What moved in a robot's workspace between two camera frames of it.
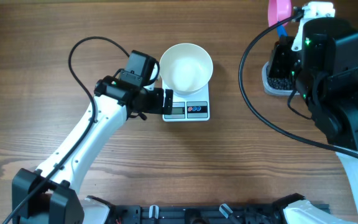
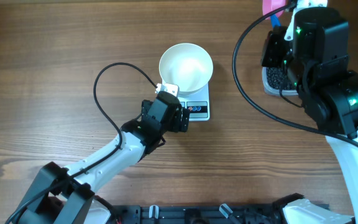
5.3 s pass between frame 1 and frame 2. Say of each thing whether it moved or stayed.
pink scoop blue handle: moved
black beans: stayed
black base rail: stayed
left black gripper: moved
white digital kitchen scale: stayed
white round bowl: stayed
